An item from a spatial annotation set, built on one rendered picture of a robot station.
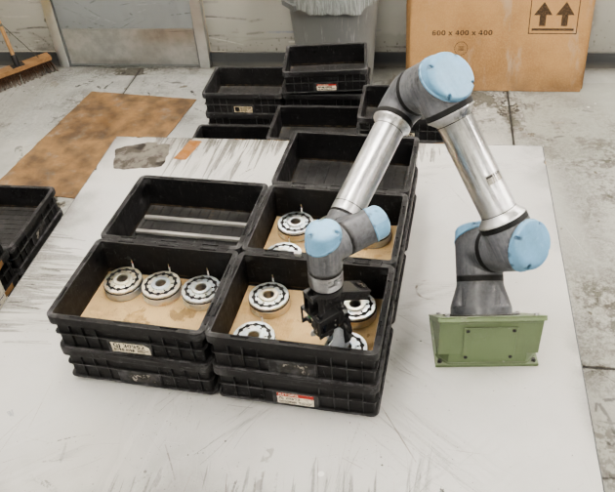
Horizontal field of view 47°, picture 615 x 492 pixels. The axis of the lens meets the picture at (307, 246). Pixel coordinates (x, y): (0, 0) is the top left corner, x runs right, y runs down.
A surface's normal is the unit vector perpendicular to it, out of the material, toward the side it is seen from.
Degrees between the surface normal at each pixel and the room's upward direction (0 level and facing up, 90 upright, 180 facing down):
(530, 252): 60
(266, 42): 90
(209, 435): 0
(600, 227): 0
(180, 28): 90
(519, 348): 90
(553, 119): 0
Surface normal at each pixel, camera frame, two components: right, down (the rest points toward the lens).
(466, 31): -0.15, 0.43
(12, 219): -0.07, -0.77
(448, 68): 0.35, -0.18
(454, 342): -0.04, 0.64
